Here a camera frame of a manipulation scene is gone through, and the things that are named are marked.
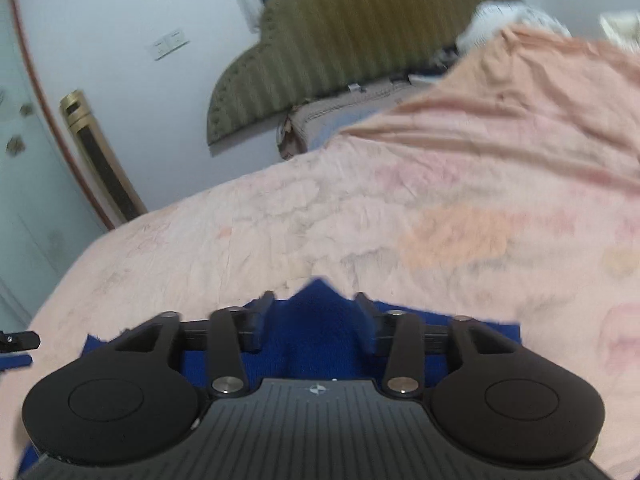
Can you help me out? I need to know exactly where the white wall socket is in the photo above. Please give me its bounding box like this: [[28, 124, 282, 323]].
[[149, 28, 189, 61]]

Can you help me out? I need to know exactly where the olive green padded headboard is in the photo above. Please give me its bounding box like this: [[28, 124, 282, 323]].
[[206, 0, 509, 145]]

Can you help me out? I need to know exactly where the brown patterned pillow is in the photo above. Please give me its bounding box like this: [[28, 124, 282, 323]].
[[278, 75, 440, 159]]

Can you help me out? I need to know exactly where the gold tower air conditioner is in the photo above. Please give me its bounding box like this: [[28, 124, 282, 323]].
[[60, 90, 148, 222]]

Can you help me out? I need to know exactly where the white quilted blanket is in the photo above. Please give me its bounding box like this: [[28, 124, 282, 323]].
[[456, 1, 570, 54]]

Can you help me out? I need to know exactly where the pink floral bed sheet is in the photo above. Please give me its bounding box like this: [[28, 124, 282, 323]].
[[1, 26, 639, 479]]

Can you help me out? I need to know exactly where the frosted floral wardrobe door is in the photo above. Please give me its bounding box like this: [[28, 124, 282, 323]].
[[0, 0, 106, 332]]

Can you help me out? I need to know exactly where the cream crumpled cloth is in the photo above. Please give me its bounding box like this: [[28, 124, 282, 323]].
[[599, 11, 640, 53]]

